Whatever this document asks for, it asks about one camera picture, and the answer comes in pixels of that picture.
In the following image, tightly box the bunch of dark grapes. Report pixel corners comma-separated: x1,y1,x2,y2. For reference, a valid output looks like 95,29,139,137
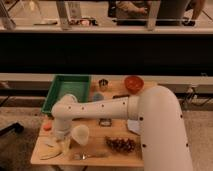
105,137,136,153

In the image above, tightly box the light blue cloth piece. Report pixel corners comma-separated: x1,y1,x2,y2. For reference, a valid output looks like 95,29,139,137
127,120,140,135

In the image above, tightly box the small metal cup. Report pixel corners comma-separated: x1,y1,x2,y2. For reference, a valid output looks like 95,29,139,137
98,79,108,91

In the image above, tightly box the red bowl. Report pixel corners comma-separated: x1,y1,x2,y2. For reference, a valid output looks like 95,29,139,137
124,76,144,94

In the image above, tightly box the person seated in background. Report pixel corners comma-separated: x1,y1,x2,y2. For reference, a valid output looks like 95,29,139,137
113,0,206,26

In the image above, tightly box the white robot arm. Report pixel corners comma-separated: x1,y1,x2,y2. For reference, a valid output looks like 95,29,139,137
51,86,193,171

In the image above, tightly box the green plastic tray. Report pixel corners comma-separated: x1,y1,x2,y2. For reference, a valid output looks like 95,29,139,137
42,75,91,116

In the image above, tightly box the blue plastic cup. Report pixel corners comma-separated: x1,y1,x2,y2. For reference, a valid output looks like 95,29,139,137
92,93,104,101

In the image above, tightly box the white paper cup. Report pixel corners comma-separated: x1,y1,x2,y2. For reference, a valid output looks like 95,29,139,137
71,125,89,146

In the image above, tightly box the metal fork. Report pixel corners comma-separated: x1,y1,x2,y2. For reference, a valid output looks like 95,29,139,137
73,153,108,160

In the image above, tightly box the orange carrot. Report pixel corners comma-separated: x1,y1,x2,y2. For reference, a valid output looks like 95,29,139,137
43,122,52,131

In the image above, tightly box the wooden table board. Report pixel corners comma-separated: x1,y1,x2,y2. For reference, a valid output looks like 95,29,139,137
31,81,144,167

